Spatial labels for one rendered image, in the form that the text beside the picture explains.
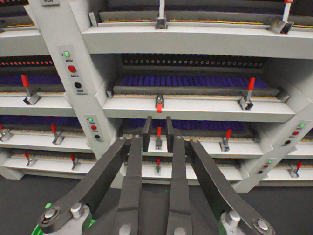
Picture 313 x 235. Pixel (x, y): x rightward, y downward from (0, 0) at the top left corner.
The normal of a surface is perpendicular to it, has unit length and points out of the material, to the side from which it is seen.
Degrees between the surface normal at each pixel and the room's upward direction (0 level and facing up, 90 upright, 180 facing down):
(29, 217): 0
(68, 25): 90
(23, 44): 107
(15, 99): 17
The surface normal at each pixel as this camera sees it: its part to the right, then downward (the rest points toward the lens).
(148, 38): -0.04, 0.77
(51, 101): 0.00, -0.63
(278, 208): 0.00, -0.83
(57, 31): -0.04, 0.56
